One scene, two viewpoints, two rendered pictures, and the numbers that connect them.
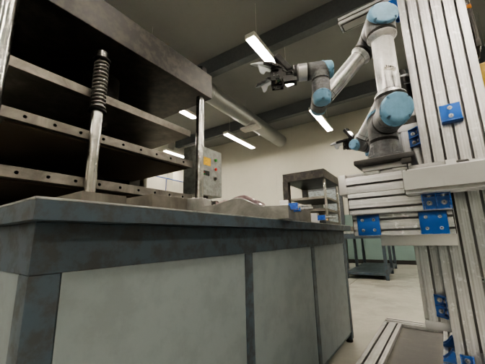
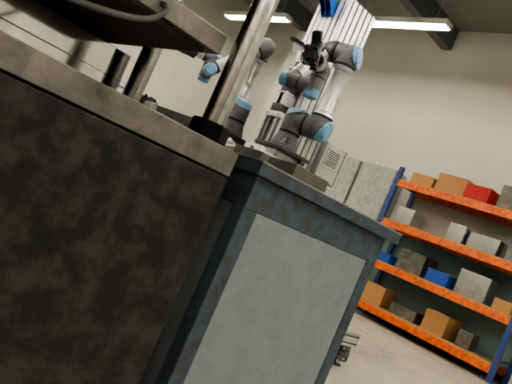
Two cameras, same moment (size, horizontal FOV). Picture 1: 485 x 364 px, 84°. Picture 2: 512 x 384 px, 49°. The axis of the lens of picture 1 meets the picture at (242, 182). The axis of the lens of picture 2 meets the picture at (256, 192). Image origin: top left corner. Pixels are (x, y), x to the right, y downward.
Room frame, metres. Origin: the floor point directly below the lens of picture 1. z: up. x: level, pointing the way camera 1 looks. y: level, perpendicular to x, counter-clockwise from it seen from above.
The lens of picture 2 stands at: (0.49, 2.26, 0.67)
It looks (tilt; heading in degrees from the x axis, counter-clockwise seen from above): 2 degrees up; 283
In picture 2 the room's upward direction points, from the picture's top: 23 degrees clockwise
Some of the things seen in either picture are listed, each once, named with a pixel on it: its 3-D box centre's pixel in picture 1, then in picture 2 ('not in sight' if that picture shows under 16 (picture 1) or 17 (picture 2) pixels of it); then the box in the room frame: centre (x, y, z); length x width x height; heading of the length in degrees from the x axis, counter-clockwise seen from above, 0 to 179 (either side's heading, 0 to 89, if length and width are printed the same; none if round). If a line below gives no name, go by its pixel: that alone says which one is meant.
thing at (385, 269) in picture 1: (372, 248); not in sight; (5.51, -2.55, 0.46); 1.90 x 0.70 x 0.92; 147
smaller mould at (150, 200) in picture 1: (151, 209); (264, 166); (0.95, 0.32, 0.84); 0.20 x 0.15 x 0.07; 55
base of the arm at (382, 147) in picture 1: (385, 151); (286, 140); (1.13, -0.63, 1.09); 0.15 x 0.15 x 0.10
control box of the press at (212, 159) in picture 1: (202, 237); not in sight; (2.20, 0.33, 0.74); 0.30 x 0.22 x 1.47; 145
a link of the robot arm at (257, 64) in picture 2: not in sight; (248, 81); (1.59, -1.04, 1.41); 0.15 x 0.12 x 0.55; 118
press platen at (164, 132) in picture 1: (94, 121); not in sight; (1.68, 0.99, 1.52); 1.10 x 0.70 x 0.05; 145
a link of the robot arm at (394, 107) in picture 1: (385, 66); (332, 92); (1.00, -0.61, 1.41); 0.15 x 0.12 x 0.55; 170
